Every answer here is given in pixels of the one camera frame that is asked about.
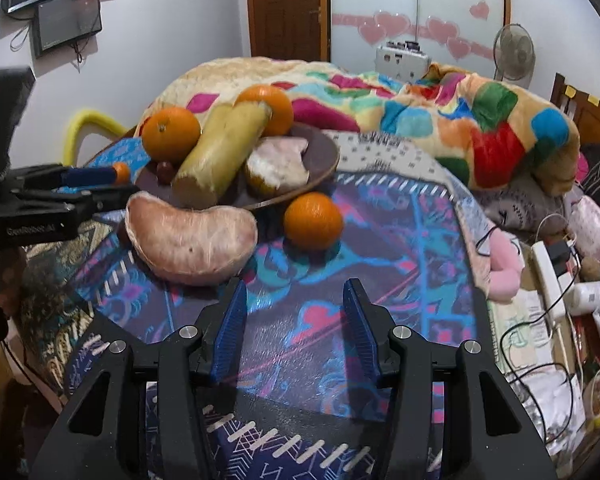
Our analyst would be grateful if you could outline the yellow sugarcane piece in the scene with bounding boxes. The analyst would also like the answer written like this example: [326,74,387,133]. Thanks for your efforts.
[171,101,273,209]

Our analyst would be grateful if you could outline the standing fan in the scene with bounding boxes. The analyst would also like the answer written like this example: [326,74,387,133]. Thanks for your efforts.
[492,22,536,82]

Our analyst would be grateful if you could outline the pink soft toy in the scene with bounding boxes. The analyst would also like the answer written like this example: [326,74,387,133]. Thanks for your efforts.
[487,232,523,303]

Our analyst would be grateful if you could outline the white power strip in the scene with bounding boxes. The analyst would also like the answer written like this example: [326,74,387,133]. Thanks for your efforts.
[530,241,568,323]

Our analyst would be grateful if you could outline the black power adapter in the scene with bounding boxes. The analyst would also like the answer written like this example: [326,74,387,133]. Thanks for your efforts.
[547,240,573,276]

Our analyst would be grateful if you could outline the purple plate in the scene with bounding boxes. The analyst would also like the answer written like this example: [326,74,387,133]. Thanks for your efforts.
[135,122,342,211]

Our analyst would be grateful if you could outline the white charging cable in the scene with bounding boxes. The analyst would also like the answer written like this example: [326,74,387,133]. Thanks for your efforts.
[532,212,576,246]

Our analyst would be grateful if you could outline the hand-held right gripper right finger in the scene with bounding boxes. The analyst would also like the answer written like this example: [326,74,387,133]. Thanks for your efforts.
[342,277,551,480]

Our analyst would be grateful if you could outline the white bowl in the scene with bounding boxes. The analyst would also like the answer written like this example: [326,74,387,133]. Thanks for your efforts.
[582,367,600,421]

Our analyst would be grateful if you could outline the brown wooden door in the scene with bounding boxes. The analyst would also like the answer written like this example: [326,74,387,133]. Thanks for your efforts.
[245,0,331,61]

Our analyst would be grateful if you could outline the blue patterned cloth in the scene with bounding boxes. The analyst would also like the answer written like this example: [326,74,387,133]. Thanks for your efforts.
[20,135,501,480]

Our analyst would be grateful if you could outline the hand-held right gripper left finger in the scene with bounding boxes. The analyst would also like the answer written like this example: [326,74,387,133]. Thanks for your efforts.
[30,277,248,480]

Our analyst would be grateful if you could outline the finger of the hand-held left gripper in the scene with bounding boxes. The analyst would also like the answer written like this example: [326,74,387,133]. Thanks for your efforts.
[10,162,117,191]
[15,185,141,213]

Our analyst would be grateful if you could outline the wardrobe with heart stickers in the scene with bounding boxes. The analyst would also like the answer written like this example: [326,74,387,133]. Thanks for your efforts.
[327,0,512,78]

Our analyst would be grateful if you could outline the wooden bed headboard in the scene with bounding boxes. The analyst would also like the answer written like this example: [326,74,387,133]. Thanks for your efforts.
[550,72,600,156]

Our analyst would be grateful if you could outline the pink floral pillow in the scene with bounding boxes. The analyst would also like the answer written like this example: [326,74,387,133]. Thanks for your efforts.
[570,195,600,261]

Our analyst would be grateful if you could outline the colourful patchwork blanket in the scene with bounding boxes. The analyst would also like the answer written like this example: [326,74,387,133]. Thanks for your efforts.
[135,56,581,196]

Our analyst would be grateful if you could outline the yellow foam tube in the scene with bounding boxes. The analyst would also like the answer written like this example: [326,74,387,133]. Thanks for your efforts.
[62,108,126,166]

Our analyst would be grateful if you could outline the peeled pomelo segment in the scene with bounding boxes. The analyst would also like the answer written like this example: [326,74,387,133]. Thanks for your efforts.
[125,191,259,287]

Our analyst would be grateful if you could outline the person's left hand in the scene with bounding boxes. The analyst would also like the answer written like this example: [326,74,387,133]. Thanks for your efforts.
[0,250,31,326]

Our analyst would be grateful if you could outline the white bottle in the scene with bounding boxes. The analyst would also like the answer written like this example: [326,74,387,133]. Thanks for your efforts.
[562,280,600,317]

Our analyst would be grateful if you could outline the large orange with sticker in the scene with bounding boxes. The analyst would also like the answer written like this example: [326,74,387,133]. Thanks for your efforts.
[141,106,202,163]

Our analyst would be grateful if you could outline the grey patterned blanket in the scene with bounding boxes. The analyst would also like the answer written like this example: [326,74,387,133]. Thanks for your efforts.
[325,130,581,233]

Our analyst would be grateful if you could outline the small black wall monitor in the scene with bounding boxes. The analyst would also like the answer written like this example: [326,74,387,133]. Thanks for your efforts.
[31,0,103,58]

